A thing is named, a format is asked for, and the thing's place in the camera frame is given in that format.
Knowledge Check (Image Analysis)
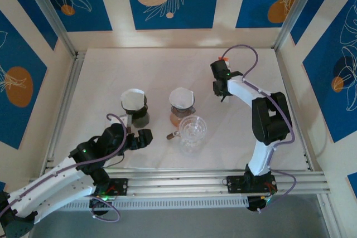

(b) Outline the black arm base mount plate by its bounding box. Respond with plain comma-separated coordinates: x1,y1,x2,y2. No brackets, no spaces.
226,174,278,195
77,177,129,197

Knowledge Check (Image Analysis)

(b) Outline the aluminium frame post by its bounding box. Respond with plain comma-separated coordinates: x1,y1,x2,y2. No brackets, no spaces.
21,0,79,58
273,0,321,52

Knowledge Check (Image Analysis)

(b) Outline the grey slotted cable duct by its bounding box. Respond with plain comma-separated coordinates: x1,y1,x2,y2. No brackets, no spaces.
36,196,249,211

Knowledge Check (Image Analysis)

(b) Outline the black base electronics box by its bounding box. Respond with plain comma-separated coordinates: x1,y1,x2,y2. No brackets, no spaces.
247,195,273,213
89,196,112,211

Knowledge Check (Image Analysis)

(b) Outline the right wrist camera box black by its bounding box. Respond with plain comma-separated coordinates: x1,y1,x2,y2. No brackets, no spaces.
210,59,231,81

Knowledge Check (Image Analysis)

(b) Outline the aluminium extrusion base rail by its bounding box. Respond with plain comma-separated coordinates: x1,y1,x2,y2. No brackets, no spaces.
23,167,331,201

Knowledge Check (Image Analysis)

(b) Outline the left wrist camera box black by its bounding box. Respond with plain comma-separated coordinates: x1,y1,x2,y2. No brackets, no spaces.
136,128,154,150

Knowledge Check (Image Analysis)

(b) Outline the coffee filter pack orange header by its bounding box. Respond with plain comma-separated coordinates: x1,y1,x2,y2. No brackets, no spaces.
219,56,234,69

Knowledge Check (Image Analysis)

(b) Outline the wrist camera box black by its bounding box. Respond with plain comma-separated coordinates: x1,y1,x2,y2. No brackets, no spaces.
136,128,154,150
210,59,231,81

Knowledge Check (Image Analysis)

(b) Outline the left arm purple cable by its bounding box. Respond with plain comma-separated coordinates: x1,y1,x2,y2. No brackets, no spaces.
0,113,126,222

